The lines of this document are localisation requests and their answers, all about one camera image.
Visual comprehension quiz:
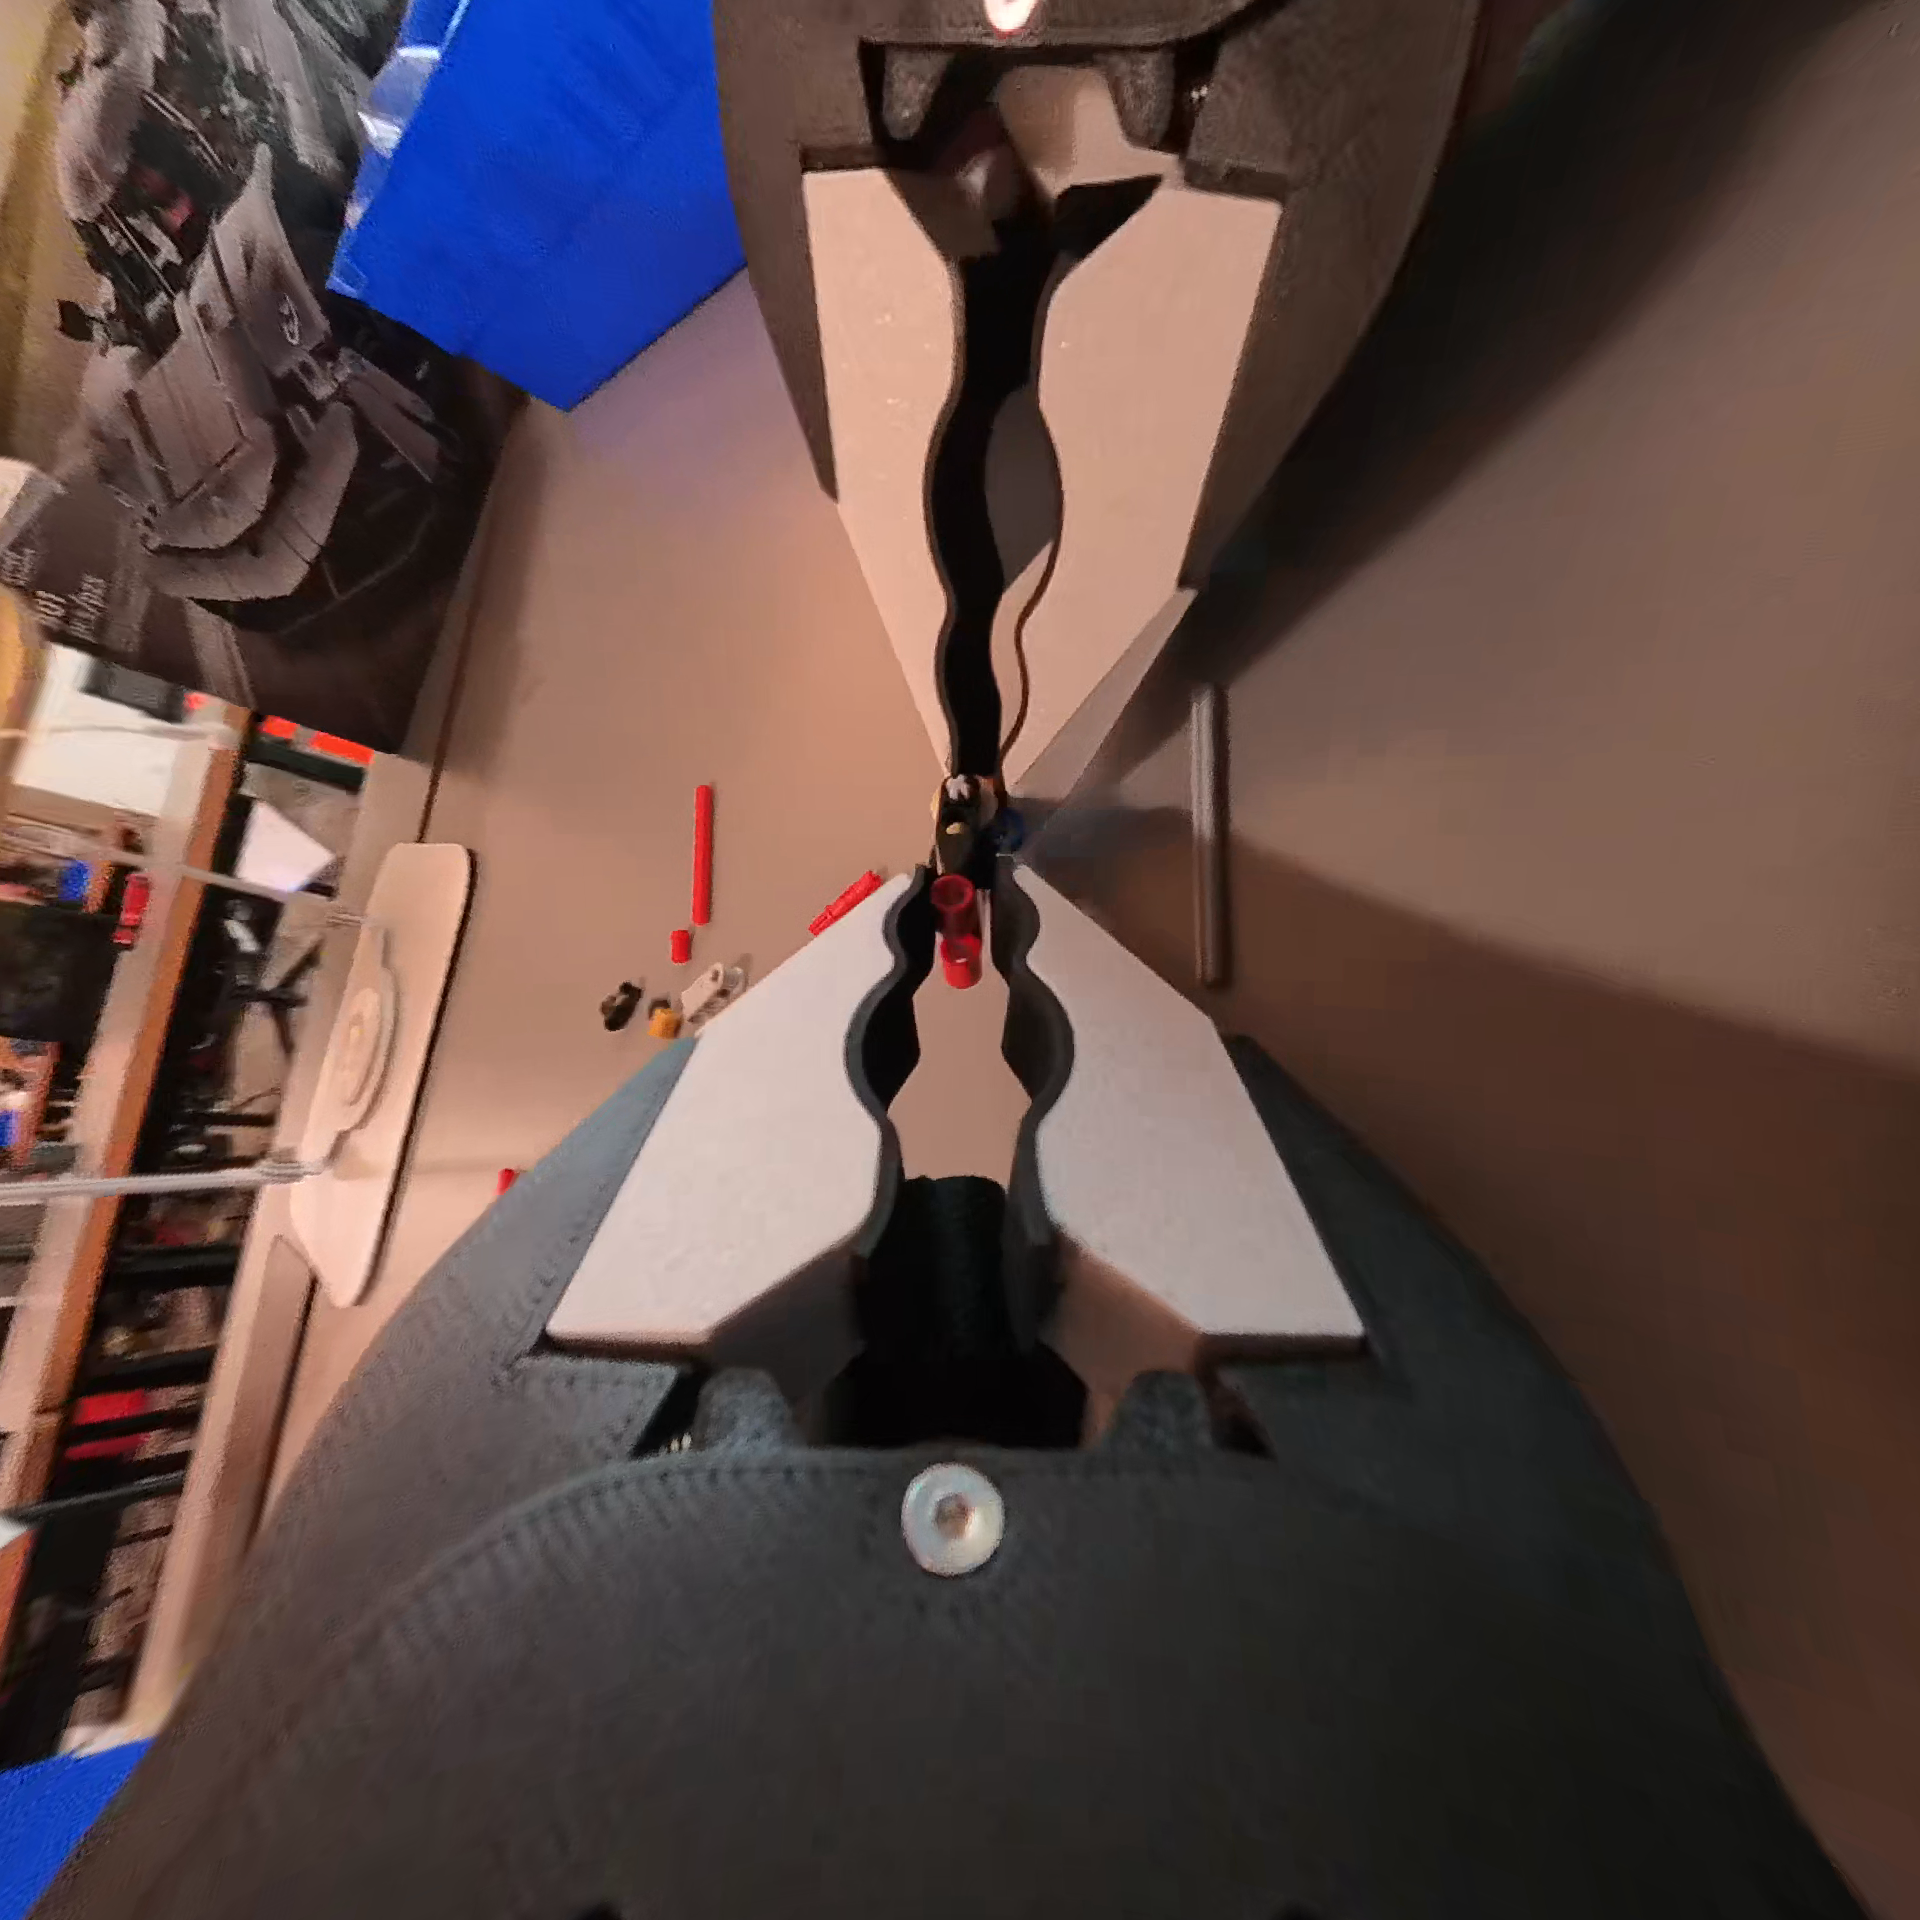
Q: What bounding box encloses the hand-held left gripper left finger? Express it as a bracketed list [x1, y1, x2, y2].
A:
[544, 866, 936, 1404]

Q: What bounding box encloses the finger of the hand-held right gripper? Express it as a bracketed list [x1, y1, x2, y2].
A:
[991, 175, 1287, 806]
[801, 164, 1023, 785]

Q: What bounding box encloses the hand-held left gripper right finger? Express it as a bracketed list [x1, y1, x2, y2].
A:
[991, 864, 1370, 1442]

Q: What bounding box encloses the long grey lego axle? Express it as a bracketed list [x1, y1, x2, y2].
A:
[1192, 681, 1233, 991]

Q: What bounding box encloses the black lego gear assembly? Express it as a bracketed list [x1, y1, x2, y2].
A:
[930, 774, 1032, 993]

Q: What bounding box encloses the black lego set box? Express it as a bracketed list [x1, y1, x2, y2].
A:
[0, 0, 521, 753]

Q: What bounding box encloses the blue plastic bin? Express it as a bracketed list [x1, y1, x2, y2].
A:
[0, 1739, 155, 1920]
[330, 0, 752, 411]

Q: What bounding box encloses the wooden table with black legs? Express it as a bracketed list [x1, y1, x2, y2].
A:
[0, 697, 253, 1772]

